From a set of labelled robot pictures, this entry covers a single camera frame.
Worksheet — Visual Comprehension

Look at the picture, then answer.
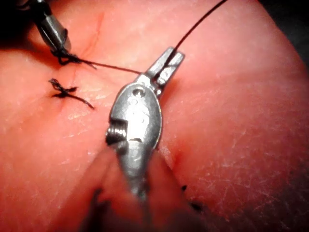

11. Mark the left arm needle driver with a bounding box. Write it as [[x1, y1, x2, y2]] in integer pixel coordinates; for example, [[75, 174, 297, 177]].
[[105, 74, 163, 156]]

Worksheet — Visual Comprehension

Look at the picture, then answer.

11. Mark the right arm needle driver jaw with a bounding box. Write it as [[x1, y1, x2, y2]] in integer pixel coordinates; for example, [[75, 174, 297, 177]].
[[39, 19, 65, 53], [44, 15, 72, 53]]

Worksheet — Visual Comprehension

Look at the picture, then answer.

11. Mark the right arm needle driver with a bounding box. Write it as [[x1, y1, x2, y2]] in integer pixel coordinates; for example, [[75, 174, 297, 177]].
[[29, 0, 53, 25]]

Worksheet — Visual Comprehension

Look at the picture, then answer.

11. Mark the left arm needle driver jaw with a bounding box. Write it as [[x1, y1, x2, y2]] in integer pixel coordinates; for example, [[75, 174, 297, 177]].
[[145, 47, 175, 78], [155, 51, 186, 87]]

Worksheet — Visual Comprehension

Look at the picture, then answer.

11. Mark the black thread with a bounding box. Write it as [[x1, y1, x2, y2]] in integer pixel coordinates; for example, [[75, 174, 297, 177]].
[[50, 0, 229, 75]]

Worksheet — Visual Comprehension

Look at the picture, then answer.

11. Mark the black stitching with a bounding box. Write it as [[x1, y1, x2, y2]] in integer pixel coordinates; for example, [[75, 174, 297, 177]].
[[48, 78, 95, 110]]

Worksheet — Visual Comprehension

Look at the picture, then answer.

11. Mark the tissue pad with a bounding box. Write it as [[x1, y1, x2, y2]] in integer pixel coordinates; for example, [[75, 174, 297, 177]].
[[0, 0, 309, 232]]

